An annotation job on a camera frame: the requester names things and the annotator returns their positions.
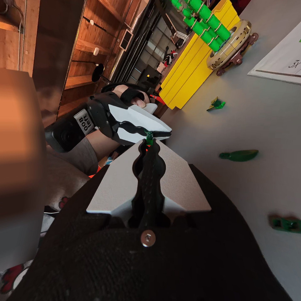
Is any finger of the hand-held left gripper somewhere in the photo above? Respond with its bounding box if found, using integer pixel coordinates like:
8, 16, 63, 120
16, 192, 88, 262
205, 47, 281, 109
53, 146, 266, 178
113, 121, 151, 145
108, 103, 172, 141

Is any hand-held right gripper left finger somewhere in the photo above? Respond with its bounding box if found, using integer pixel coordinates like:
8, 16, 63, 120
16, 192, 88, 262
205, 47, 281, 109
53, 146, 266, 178
87, 139, 145, 222

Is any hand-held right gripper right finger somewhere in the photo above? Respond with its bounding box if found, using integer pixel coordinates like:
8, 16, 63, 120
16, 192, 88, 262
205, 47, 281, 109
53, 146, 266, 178
141, 139, 212, 223

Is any green lego leaf piece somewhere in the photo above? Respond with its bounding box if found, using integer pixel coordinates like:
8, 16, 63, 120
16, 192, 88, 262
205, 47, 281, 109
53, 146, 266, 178
219, 150, 259, 162

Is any small green lego leaf cluster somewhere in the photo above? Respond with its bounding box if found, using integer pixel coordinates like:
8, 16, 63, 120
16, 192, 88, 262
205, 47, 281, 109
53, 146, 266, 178
206, 96, 226, 111

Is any green and brown lego piece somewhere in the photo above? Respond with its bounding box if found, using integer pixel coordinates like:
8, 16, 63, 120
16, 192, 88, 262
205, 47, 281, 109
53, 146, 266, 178
269, 214, 301, 234

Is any green lego bamboo model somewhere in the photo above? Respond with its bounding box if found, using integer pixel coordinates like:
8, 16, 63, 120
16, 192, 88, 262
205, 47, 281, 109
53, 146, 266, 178
170, 0, 259, 77

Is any lego instruction booklet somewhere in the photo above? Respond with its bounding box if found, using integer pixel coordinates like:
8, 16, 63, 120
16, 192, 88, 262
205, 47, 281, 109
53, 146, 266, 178
247, 21, 301, 85

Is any person's left hand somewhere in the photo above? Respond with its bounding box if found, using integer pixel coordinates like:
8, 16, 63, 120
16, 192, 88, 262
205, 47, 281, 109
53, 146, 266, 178
113, 85, 151, 108

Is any black round lamp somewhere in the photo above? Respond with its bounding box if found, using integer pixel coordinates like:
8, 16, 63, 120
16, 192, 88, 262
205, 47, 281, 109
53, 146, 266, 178
91, 63, 111, 83

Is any black cabinet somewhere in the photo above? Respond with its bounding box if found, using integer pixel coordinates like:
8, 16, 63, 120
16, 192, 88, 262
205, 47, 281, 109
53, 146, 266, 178
136, 65, 163, 95

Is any person's printed shirt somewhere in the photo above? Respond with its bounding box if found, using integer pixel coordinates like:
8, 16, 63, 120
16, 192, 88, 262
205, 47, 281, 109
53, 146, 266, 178
0, 146, 94, 299

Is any yellow box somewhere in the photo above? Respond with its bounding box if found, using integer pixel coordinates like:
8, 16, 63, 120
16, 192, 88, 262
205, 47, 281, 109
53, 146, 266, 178
159, 0, 241, 110

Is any silver ventilation duct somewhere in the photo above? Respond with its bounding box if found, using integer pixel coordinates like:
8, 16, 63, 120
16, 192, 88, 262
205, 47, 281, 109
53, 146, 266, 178
106, 0, 156, 83

